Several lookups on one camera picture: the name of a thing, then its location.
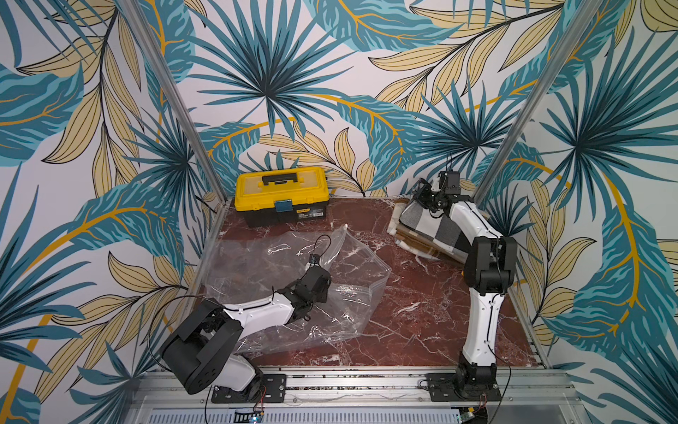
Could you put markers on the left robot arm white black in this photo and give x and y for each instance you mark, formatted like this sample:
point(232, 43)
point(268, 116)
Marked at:
point(200, 352)

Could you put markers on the right aluminium frame post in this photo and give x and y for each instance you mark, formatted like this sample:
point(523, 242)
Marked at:
point(557, 58)

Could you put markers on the aluminium front rail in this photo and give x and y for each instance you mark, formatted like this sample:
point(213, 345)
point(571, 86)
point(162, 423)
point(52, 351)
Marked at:
point(363, 395)

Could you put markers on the clear plastic vacuum bag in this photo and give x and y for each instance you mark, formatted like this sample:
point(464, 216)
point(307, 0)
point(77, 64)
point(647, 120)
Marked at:
point(242, 271)

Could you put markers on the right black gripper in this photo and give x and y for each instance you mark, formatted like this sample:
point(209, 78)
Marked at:
point(429, 194)

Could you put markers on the aluminium frame post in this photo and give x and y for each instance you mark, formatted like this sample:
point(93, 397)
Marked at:
point(557, 58)
point(144, 35)

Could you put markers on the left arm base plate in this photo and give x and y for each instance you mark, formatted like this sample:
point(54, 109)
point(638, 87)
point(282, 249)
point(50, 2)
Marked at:
point(267, 388)

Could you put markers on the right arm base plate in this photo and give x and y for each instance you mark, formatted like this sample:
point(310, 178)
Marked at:
point(453, 387)

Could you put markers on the beige plaid blanket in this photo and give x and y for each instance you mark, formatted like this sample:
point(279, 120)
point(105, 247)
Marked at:
point(404, 237)

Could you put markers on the left aluminium frame post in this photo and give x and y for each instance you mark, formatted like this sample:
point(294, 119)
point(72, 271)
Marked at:
point(144, 35)

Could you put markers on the tan blanket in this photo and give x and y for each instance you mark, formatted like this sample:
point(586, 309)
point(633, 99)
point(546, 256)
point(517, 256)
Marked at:
point(472, 223)

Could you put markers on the yellow black toolbox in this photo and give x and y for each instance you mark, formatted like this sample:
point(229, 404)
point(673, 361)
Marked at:
point(275, 197)

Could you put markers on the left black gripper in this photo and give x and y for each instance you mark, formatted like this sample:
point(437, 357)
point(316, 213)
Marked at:
point(323, 298)

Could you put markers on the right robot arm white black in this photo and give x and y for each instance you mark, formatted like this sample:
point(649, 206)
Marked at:
point(489, 270)

